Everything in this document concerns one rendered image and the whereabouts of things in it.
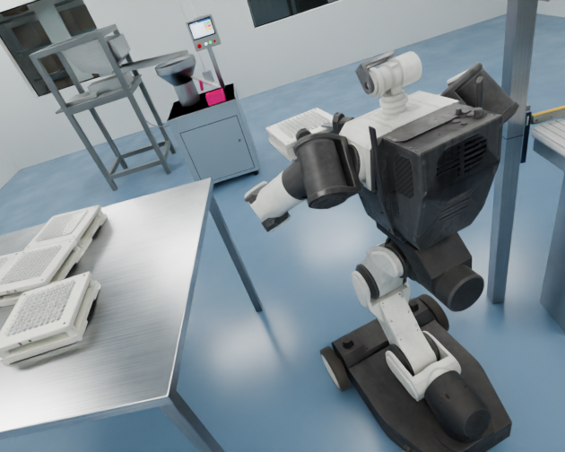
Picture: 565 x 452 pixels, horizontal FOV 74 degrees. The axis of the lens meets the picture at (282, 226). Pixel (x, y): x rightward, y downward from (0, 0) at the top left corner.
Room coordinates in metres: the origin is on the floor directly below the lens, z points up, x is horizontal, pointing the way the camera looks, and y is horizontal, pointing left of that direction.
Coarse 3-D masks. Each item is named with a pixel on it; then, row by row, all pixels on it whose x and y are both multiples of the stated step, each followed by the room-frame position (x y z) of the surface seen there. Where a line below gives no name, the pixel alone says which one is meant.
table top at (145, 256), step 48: (192, 192) 1.56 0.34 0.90; (0, 240) 1.73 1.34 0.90; (96, 240) 1.42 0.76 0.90; (144, 240) 1.29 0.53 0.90; (192, 240) 1.18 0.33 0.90; (144, 288) 0.99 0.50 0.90; (192, 288) 0.94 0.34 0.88; (96, 336) 0.84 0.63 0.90; (144, 336) 0.78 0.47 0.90; (0, 384) 0.78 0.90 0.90; (48, 384) 0.72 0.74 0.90; (96, 384) 0.67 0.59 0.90; (144, 384) 0.62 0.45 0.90; (0, 432) 0.62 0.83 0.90
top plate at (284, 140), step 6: (300, 114) 1.56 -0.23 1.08; (324, 114) 1.48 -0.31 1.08; (330, 120) 1.39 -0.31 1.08; (270, 126) 1.53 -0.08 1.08; (318, 126) 1.37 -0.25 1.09; (270, 132) 1.48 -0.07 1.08; (276, 132) 1.45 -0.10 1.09; (282, 132) 1.43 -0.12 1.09; (312, 132) 1.33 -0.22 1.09; (276, 138) 1.40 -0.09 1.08; (282, 138) 1.37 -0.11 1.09; (288, 138) 1.35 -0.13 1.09; (294, 138) 1.33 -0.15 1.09; (282, 144) 1.34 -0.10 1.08; (288, 144) 1.30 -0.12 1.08; (294, 144) 1.31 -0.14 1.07
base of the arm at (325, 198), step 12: (324, 132) 0.77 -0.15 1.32; (300, 144) 0.77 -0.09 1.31; (336, 144) 0.78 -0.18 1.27; (348, 156) 0.75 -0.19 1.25; (348, 168) 0.73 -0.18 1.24; (348, 180) 0.71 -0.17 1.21; (324, 192) 0.66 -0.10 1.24; (336, 192) 0.66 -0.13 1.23; (348, 192) 0.67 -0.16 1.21; (312, 204) 0.68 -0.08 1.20; (324, 204) 0.69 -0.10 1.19; (336, 204) 0.70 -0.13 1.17
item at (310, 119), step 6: (306, 114) 1.51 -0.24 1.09; (312, 114) 1.49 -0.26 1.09; (294, 120) 1.49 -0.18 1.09; (300, 120) 1.46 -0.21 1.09; (306, 120) 1.45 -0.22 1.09; (312, 120) 1.44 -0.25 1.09; (318, 120) 1.42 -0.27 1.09; (282, 126) 1.49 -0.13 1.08; (288, 126) 1.44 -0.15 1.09; (294, 126) 1.43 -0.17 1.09; (300, 126) 1.40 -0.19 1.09; (306, 126) 1.39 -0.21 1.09; (294, 132) 1.36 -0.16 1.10
